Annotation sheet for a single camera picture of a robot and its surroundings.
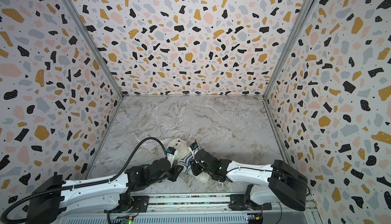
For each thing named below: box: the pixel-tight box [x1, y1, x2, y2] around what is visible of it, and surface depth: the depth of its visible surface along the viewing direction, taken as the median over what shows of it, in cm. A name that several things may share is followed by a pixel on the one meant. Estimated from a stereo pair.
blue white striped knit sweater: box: [176, 152, 195, 175], surface depth 82 cm
